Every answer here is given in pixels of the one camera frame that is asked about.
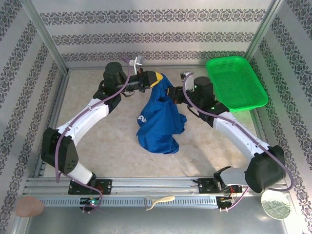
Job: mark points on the blue printed t-shirt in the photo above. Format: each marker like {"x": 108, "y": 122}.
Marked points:
{"x": 158, "y": 122}

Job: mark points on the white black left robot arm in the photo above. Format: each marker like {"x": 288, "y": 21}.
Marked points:
{"x": 83, "y": 117}

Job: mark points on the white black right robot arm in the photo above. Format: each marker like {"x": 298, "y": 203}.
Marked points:
{"x": 234, "y": 131}

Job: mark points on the green perforated plastic basket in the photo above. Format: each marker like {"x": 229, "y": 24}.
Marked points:
{"x": 236, "y": 85}

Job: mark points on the small controller board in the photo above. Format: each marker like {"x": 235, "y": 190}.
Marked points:
{"x": 225, "y": 200}
{"x": 91, "y": 201}

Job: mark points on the cream plastic peeler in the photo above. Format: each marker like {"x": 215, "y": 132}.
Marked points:
{"x": 163, "y": 199}

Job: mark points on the round QR code disc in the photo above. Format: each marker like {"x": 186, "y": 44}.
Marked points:
{"x": 275, "y": 207}

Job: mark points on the pink translucent disc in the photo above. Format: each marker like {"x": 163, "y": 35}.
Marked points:
{"x": 29, "y": 207}

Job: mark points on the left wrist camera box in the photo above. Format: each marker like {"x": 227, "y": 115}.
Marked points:
{"x": 137, "y": 63}

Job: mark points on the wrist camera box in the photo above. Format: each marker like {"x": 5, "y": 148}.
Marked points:
{"x": 137, "y": 63}
{"x": 186, "y": 75}

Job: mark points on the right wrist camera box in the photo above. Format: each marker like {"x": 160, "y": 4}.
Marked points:
{"x": 186, "y": 75}

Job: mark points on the aluminium frame post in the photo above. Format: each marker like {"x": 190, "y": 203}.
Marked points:
{"x": 264, "y": 25}
{"x": 46, "y": 36}

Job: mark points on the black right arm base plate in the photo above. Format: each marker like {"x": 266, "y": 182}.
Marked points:
{"x": 204, "y": 186}

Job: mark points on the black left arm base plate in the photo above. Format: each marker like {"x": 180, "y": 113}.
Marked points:
{"x": 104, "y": 186}

